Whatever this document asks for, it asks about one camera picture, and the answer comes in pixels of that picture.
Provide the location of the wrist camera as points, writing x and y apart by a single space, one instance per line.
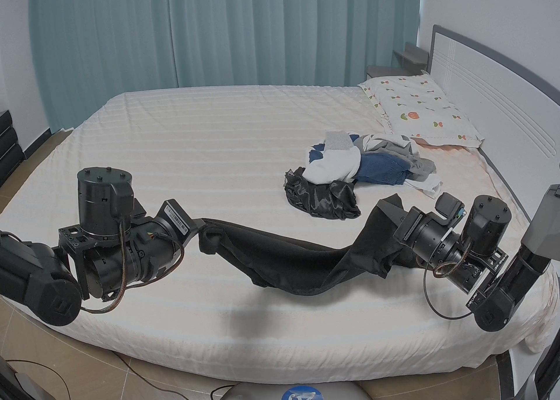
139 210
448 206

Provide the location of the pile of clothes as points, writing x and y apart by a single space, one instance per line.
332 166

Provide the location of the shiny black garment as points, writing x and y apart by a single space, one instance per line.
323 197

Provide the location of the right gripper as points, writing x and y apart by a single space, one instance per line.
431 241

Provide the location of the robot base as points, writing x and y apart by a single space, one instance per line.
262 391

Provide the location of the white printed pillow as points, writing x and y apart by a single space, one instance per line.
420 105

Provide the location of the black chest of drawers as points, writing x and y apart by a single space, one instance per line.
8 144

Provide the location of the grey bedside table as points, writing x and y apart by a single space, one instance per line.
409 59

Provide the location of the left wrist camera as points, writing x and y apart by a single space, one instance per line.
139 210

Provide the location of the blue-green curtain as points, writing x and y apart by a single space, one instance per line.
218 17

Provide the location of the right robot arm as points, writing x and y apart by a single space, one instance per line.
488 223

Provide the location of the bed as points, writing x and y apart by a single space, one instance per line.
218 149

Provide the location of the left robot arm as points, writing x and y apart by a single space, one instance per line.
39 276

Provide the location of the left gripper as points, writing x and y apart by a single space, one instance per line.
157 249

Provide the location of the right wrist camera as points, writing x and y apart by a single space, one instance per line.
448 206

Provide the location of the black T-shirt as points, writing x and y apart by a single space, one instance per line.
284 258

